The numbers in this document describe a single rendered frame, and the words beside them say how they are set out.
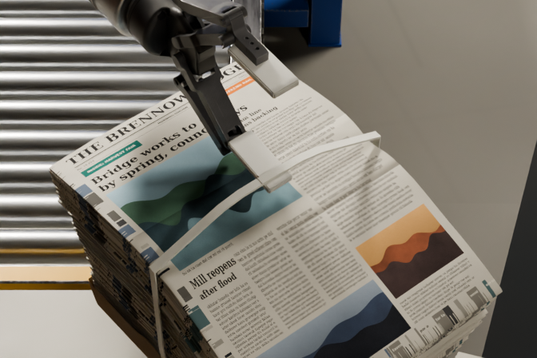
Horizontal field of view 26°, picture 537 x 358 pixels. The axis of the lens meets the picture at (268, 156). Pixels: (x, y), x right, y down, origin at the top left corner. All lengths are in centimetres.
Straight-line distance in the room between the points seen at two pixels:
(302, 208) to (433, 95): 183
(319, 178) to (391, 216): 8
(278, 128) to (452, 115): 172
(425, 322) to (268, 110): 30
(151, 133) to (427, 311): 36
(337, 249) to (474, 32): 206
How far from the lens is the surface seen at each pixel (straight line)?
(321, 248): 116
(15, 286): 163
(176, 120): 130
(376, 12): 321
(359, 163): 122
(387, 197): 120
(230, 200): 114
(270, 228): 117
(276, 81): 105
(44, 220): 172
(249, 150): 117
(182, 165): 124
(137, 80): 188
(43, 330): 256
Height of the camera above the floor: 211
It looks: 48 degrees down
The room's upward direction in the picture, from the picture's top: straight up
